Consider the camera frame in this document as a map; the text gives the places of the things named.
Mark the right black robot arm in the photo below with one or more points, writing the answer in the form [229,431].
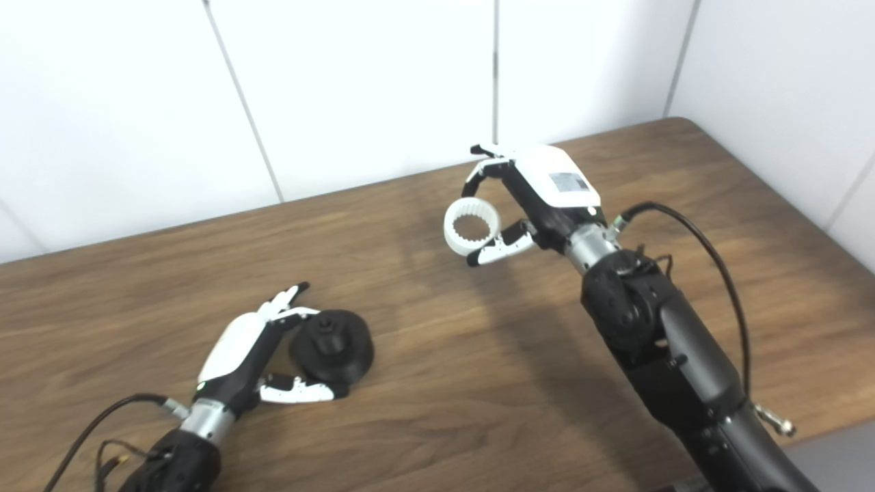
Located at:
[683,362]

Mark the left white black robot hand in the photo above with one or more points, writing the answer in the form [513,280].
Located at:
[236,348]

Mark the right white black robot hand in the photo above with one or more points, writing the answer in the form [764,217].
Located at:
[554,181]

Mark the round black plastic part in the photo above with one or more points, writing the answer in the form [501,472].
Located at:
[348,348]

